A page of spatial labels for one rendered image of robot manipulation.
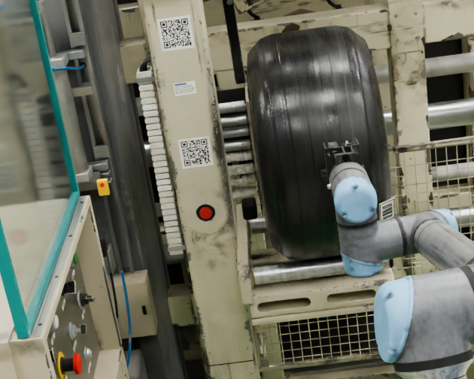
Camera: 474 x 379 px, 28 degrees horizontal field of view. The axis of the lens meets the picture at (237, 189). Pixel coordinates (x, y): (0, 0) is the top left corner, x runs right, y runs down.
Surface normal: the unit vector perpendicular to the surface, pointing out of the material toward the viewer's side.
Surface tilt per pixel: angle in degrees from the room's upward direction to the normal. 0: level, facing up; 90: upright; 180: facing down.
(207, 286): 90
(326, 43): 16
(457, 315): 67
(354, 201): 84
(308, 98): 48
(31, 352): 90
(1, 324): 0
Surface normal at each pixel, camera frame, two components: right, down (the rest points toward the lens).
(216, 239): 0.01, 0.40
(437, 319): 0.07, -0.10
